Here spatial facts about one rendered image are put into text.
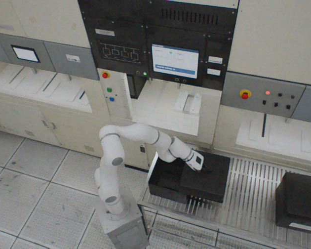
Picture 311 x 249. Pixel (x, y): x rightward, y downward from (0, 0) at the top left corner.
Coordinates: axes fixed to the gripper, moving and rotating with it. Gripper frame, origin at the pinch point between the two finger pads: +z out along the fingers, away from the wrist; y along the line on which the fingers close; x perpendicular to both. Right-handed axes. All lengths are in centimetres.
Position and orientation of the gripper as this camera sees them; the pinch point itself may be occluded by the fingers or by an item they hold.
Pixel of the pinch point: (204, 168)
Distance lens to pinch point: 185.6
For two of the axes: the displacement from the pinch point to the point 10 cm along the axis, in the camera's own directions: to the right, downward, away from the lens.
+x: -6.4, 2.9, 7.1
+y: 2.9, -7.7, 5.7
